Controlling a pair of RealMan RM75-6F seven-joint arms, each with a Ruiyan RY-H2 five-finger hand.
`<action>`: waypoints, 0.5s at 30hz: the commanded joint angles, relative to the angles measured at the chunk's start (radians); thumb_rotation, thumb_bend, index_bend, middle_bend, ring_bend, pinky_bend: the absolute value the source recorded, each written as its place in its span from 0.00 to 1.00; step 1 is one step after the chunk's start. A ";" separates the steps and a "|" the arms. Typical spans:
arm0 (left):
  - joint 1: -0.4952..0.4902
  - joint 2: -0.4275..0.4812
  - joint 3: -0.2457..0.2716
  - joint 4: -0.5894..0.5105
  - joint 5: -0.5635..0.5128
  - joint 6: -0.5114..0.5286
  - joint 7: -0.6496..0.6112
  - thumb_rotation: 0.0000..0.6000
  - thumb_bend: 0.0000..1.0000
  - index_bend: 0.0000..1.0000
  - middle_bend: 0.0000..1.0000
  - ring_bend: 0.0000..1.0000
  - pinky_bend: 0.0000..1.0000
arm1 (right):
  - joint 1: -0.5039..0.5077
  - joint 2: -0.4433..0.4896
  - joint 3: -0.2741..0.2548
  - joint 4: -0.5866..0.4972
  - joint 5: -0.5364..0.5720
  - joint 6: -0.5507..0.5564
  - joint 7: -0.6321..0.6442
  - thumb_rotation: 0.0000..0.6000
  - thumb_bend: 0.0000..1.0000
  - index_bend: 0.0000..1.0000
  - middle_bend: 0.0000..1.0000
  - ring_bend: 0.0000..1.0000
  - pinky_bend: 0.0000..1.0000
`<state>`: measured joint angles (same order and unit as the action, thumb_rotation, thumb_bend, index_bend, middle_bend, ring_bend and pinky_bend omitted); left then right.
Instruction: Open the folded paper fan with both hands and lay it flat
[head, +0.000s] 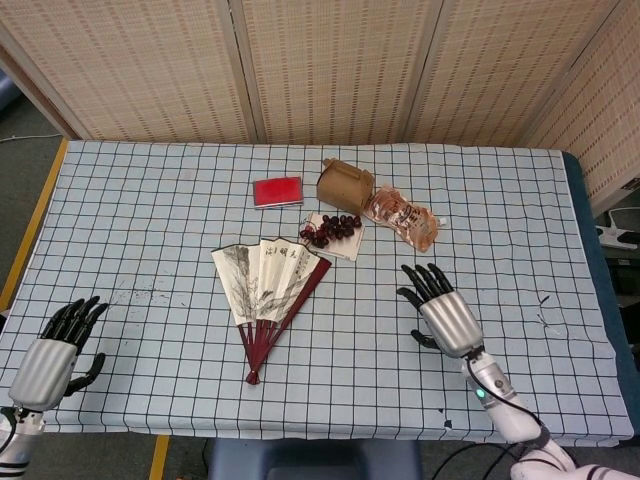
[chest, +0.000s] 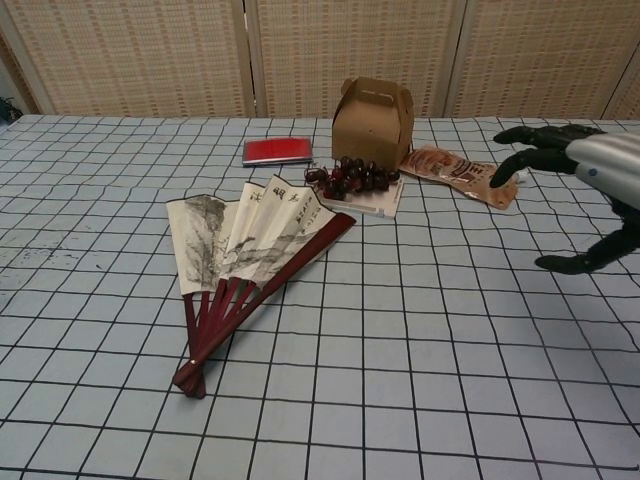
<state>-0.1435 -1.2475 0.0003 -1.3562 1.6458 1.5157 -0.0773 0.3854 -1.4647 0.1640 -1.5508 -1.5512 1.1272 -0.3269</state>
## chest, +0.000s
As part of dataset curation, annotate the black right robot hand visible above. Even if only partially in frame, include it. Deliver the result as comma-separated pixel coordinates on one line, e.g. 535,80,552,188
489,123,640,276

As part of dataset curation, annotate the painted paper folding fan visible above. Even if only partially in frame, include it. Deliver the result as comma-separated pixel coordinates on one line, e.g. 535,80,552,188
166,173,359,400

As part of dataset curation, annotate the orange brown snack packet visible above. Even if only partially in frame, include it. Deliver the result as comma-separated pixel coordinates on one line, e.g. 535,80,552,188
398,144,519,210

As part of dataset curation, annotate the white flat tray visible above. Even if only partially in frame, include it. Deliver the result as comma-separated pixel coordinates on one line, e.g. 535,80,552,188
319,177,405,221

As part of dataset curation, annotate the brown cardboard gable box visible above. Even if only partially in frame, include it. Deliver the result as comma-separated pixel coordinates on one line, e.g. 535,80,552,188
331,77,416,166

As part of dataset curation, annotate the dark red grape bunch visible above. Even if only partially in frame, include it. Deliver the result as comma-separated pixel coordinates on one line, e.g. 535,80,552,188
303,155,401,201

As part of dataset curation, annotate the blue checked tablecloth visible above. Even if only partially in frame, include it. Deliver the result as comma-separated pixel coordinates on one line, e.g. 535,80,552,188
0,113,640,480

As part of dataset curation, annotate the red flat booklet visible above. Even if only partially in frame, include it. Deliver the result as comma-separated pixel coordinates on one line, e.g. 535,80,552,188
242,136,315,168

